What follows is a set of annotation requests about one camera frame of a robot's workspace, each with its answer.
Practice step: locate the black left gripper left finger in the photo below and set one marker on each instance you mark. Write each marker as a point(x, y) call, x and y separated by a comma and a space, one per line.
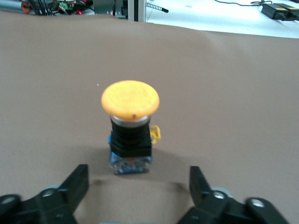
point(74, 186)

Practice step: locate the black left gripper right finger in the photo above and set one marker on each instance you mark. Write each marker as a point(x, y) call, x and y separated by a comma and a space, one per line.
point(199, 186)

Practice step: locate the yellow mushroom push button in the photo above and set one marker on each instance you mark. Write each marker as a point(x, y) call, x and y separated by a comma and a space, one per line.
point(130, 100)

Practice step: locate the brown table mat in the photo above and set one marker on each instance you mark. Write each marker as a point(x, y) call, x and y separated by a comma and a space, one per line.
point(210, 93)

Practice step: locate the black toothed strip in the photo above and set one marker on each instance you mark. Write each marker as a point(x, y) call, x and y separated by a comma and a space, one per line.
point(161, 9)

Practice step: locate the green circuit board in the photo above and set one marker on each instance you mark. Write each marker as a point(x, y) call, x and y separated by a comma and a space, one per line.
point(65, 5)

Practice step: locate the black power adapter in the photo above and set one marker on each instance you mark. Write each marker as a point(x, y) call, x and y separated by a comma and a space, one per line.
point(292, 10)
point(272, 9)

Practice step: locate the grey metal tube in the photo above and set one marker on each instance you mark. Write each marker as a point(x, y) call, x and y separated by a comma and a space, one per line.
point(9, 6)

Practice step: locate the aluminium camera mount post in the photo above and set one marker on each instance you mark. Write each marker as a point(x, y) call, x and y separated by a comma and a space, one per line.
point(137, 9)

